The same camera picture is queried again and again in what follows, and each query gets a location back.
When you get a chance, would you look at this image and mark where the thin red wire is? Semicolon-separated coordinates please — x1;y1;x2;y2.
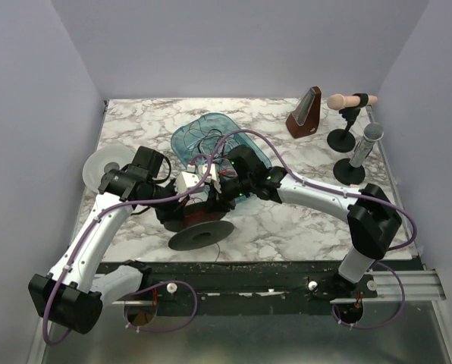
182;206;223;261

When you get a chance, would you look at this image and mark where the dark grey perforated spool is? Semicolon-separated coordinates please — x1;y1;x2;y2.
163;202;234;251

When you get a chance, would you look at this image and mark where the teal transparent plastic bin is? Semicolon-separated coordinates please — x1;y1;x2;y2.
171;113;272;179

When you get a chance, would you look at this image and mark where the brown wooden metronome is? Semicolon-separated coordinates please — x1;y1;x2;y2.
286;86;322;139

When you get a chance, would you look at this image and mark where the black stand of silver microphone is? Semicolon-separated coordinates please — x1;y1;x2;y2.
333;158;366;185

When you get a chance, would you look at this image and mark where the silver mesh microphone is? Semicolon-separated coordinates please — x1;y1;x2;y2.
350;123;384;168

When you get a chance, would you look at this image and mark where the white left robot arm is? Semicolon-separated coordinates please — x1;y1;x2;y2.
28;146;210;345

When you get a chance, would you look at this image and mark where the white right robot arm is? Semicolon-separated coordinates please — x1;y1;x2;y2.
220;145;402;284

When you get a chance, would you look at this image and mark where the white perforated spool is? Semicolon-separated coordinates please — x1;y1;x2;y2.
82;144;136;193

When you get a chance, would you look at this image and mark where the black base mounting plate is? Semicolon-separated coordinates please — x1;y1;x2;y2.
96;259;424;318

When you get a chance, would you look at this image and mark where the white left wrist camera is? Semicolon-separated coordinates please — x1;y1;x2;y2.
174;171;205;195

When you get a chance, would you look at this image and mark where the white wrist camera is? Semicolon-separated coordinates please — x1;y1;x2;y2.
187;164;221;193
174;171;205;195

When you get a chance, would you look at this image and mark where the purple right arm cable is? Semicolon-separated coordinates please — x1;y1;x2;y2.
197;128;419;330

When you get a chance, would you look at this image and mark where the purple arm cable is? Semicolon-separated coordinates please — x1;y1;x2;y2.
197;128;419;330
42;153;215;347

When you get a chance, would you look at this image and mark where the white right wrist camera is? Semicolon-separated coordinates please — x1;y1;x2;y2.
187;164;221;193

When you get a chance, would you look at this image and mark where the tangled wire bundle in bin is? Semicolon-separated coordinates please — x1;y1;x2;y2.
184;128;246;179

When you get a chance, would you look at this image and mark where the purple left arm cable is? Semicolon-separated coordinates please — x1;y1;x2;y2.
42;153;215;347

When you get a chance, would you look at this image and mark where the aluminium rail frame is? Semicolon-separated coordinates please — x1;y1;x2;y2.
29;269;450;363

